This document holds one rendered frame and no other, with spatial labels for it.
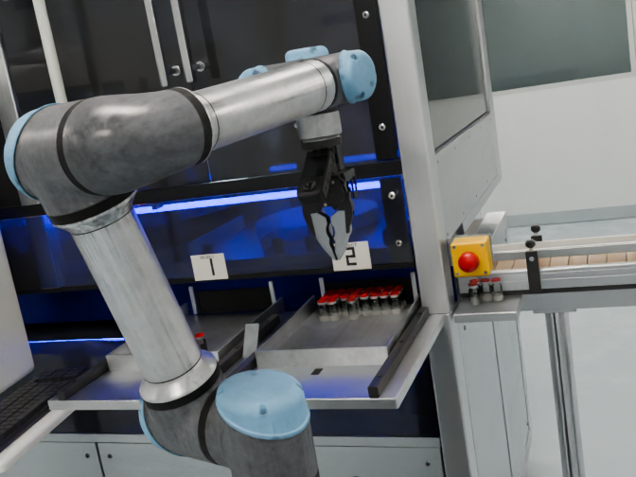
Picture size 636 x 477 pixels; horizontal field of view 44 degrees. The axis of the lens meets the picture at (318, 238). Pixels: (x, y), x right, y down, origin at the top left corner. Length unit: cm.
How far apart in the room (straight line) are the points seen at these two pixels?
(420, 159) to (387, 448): 65
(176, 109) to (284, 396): 39
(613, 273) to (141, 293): 101
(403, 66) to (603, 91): 463
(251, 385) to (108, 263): 25
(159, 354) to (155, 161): 29
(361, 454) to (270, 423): 84
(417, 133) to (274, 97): 59
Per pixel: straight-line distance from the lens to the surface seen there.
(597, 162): 621
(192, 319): 193
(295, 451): 105
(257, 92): 102
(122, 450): 214
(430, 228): 161
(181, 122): 91
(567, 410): 187
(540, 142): 620
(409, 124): 158
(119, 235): 102
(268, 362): 151
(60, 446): 226
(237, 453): 106
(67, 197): 99
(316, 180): 128
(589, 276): 172
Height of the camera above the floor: 140
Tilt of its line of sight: 12 degrees down
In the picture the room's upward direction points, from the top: 10 degrees counter-clockwise
